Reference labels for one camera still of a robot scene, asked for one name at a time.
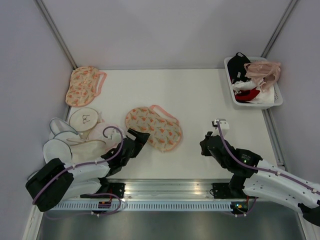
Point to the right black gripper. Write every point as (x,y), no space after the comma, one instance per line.
(204,150)

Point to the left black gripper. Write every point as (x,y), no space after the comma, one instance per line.
(141,139)

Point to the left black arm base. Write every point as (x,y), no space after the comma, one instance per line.
(113,188)

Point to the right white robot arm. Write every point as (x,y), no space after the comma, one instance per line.
(255,177)

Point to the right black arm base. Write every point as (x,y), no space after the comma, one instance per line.
(221,190)

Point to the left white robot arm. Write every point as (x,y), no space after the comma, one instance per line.
(57,181)

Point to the cream laundry bag in pile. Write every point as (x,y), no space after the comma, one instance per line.
(86,150)

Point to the red bra in basket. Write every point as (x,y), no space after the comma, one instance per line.
(246,95)

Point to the white bra in basket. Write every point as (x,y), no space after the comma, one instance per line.
(243,86)

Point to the black bra in basket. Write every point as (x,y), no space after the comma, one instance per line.
(236,67)

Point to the white mesh bag grey trim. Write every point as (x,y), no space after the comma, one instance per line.
(57,126)

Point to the white mesh round bag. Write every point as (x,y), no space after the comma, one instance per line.
(57,149)

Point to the pink bra in basket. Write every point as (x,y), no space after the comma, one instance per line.
(263,73)

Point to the white plastic basket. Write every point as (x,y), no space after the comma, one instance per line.
(278,99)

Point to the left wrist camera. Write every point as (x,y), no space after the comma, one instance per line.
(115,137)

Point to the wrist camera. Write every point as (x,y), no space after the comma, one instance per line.
(115,137)
(220,126)

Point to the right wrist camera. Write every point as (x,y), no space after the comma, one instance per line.
(220,126)

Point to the white slotted cable duct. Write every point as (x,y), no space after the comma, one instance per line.
(179,206)

